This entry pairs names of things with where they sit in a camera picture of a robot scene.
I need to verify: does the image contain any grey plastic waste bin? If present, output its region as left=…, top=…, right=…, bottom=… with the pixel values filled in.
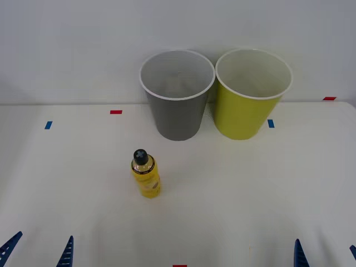
left=139, top=49, right=216, bottom=142

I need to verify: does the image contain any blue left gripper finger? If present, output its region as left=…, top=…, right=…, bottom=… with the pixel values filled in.
left=0, top=231, right=23, bottom=267
left=56, top=235, right=75, bottom=267

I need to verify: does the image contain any yellow bottle with black cap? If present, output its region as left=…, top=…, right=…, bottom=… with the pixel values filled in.
left=130, top=149, right=162, bottom=199

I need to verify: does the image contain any yellow-green plastic waste bin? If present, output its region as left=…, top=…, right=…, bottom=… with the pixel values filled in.
left=213, top=48, right=294, bottom=141

